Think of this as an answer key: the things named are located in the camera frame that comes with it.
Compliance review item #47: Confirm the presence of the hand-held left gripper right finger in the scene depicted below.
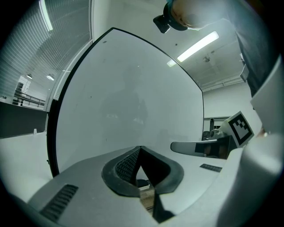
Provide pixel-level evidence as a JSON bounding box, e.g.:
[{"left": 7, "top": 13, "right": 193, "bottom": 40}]
[{"left": 139, "top": 145, "right": 227, "bottom": 223}]

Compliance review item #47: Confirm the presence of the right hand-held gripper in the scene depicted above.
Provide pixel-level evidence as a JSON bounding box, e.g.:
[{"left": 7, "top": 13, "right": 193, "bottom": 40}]
[{"left": 170, "top": 110, "right": 255, "bottom": 160}]

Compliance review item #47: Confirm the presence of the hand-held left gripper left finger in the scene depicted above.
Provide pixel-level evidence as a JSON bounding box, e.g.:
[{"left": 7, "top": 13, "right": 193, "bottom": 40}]
[{"left": 28, "top": 145, "right": 159, "bottom": 227}]

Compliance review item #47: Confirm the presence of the black and white whiteboard eraser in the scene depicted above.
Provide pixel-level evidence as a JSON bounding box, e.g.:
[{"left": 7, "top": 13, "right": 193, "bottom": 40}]
[{"left": 136, "top": 179, "right": 151, "bottom": 190}]

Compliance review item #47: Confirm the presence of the large black-framed whiteboard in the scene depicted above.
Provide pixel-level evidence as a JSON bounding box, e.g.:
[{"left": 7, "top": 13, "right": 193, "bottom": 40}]
[{"left": 46, "top": 27, "right": 205, "bottom": 178}]

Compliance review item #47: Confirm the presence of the white desk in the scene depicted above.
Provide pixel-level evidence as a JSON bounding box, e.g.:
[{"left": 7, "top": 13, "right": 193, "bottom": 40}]
[{"left": 0, "top": 130, "right": 55, "bottom": 200}]

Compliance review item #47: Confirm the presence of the white hanging badge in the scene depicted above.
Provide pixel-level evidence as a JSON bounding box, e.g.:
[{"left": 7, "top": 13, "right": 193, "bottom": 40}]
[{"left": 240, "top": 66, "right": 250, "bottom": 82}]

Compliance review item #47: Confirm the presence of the black desk divider panel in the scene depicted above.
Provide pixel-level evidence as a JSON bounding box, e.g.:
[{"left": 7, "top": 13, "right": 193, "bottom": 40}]
[{"left": 0, "top": 101, "right": 49, "bottom": 139}]

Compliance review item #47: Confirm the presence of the long ceiling light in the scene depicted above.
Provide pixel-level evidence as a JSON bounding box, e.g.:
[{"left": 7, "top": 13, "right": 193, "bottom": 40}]
[
  {"left": 39, "top": 0, "right": 54, "bottom": 31},
  {"left": 177, "top": 31, "right": 220, "bottom": 63}
]

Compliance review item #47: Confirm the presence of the person's dark grey shirt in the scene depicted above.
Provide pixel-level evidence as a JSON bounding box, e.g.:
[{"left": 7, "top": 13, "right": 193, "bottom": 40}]
[{"left": 230, "top": 0, "right": 280, "bottom": 97}]

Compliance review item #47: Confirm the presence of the person's head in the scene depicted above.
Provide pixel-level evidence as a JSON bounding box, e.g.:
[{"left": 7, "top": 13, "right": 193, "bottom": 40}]
[{"left": 172, "top": 0, "right": 206, "bottom": 31}]

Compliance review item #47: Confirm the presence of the striped glass partition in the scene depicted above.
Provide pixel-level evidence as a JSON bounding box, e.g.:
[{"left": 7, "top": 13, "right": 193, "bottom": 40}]
[{"left": 0, "top": 0, "right": 93, "bottom": 109}]

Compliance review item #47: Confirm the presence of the black head-worn camera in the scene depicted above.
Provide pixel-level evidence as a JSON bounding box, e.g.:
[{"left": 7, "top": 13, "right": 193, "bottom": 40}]
[{"left": 153, "top": 1, "right": 188, "bottom": 34}]

